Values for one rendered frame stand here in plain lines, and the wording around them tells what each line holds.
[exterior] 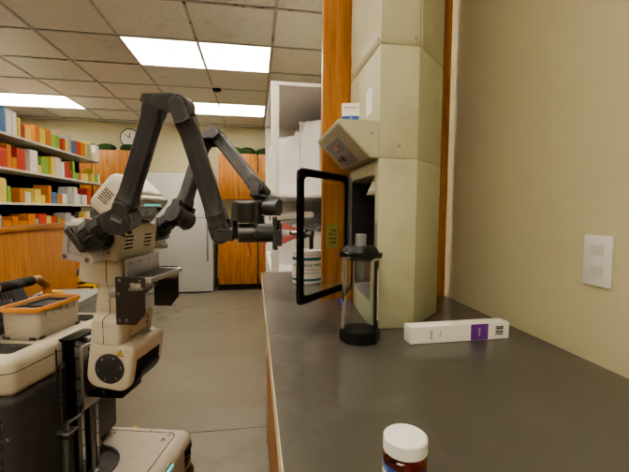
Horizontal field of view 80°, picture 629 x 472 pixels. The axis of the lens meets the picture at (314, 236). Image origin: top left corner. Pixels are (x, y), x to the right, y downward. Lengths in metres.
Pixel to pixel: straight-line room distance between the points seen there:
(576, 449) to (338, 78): 1.23
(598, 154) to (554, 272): 0.30
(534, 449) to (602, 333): 0.47
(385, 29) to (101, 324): 1.27
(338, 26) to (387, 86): 0.49
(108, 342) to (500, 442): 1.22
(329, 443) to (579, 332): 0.71
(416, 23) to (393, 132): 0.30
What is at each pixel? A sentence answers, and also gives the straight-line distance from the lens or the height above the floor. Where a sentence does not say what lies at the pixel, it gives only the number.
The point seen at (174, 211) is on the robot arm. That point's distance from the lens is 1.61.
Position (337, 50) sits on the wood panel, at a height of 1.84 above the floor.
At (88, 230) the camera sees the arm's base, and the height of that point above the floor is 1.20.
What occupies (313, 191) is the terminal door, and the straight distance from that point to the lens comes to 1.14.
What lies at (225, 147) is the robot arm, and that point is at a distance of 1.65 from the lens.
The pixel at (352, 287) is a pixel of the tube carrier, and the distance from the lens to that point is 0.93.
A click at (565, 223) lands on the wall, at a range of 1.13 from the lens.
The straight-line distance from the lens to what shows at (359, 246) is 0.93.
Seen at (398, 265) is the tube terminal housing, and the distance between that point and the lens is 1.08.
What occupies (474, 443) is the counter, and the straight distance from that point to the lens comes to 0.65.
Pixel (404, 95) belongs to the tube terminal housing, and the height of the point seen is 1.58.
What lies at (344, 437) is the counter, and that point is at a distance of 0.62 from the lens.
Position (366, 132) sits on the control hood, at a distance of 1.06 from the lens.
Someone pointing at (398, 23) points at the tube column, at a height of 1.77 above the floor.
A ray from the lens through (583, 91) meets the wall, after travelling 1.14.
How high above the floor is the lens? 1.27
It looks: 4 degrees down
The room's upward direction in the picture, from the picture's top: straight up
